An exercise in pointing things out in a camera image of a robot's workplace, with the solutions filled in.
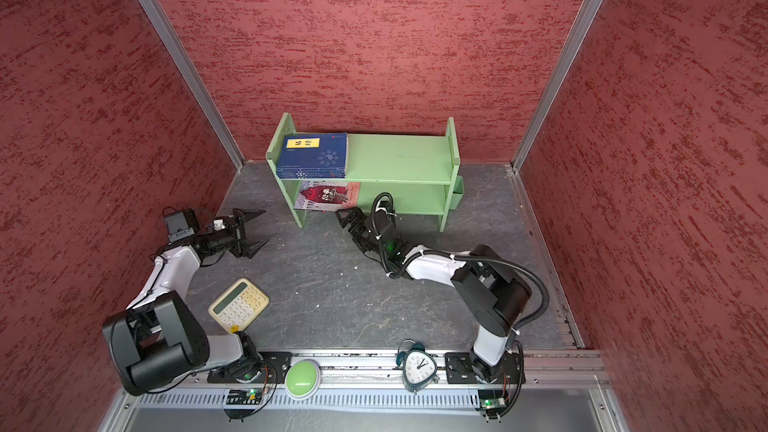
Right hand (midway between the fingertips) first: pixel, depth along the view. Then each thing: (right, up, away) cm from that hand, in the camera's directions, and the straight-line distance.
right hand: (338, 226), depth 83 cm
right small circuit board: (+40, -41, -13) cm, 59 cm away
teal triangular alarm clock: (+22, -33, -12) cm, 41 cm away
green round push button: (-6, -36, -12) cm, 38 cm away
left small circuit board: (-22, -41, -11) cm, 48 cm away
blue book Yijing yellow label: (-6, +20, -4) cm, 21 cm away
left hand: (-19, 0, -2) cm, 19 cm away
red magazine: (-6, +9, +11) cm, 15 cm away
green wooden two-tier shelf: (+22, +16, -2) cm, 27 cm away
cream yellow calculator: (-28, -23, -2) cm, 36 cm away
